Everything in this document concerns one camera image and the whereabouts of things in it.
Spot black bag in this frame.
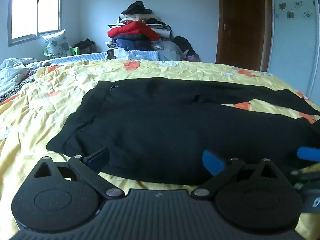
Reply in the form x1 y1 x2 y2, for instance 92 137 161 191
73 38 97 54

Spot floral pillow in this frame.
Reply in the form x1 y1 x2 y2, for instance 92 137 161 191
42 29 71 54

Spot yellow carrot print quilt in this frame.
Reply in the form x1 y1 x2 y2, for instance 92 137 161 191
0 58 320 240

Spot pile of clothes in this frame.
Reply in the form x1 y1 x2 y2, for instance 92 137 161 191
105 1 200 62

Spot blue white crumpled blanket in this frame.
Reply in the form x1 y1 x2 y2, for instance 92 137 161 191
0 58 52 103

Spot blue mattress edge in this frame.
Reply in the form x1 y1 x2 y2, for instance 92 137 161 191
48 50 166 64

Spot brown wooden door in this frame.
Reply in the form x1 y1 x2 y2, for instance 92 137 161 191
216 0 273 72

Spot window with grey frame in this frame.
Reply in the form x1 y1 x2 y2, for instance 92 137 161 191
8 0 61 46

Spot green plastic chair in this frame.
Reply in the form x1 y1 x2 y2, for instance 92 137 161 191
43 47 80 60

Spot black pants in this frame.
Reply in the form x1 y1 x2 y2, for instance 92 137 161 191
46 78 319 185

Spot white wardrobe with flowers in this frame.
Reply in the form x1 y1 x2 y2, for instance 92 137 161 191
268 0 319 104

